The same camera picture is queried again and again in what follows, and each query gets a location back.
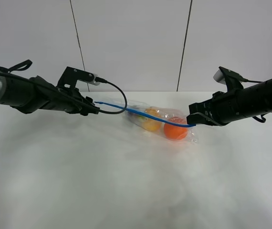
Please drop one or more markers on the purple toy eggplant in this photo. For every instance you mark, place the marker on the purple toy eggplant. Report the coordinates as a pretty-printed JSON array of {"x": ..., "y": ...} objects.
[{"x": 135, "y": 118}]

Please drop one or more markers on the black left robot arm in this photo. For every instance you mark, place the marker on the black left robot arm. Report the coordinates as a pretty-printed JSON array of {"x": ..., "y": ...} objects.
[{"x": 35, "y": 93}]

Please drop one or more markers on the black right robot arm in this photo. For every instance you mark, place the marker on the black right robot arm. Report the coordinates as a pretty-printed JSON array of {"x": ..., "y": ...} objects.
[{"x": 254, "y": 101}]

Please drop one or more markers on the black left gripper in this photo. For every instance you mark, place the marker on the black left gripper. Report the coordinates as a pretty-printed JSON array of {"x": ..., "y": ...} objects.
[{"x": 71, "y": 101}]

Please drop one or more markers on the yellow toy pear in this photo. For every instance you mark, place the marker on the yellow toy pear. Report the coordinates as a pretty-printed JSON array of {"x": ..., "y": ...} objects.
[{"x": 150, "y": 124}]

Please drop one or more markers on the clear zip bag blue strip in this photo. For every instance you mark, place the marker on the clear zip bag blue strip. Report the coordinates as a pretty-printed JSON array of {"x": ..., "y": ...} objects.
[{"x": 138, "y": 107}]

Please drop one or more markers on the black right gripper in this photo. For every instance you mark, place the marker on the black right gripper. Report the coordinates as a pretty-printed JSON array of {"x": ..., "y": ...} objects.
[{"x": 224, "y": 109}]

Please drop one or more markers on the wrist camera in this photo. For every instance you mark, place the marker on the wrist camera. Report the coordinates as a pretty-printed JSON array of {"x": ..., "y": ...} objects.
[
  {"x": 231, "y": 79},
  {"x": 71, "y": 76}
]

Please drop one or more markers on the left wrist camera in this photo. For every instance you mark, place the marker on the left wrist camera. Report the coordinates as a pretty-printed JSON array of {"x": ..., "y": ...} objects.
[{"x": 71, "y": 76}]

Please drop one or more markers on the orange toy fruit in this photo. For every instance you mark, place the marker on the orange toy fruit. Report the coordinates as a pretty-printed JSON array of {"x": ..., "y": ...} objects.
[{"x": 175, "y": 132}]

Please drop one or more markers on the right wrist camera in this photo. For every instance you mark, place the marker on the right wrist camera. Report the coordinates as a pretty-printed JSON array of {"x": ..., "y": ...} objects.
[{"x": 231, "y": 79}]

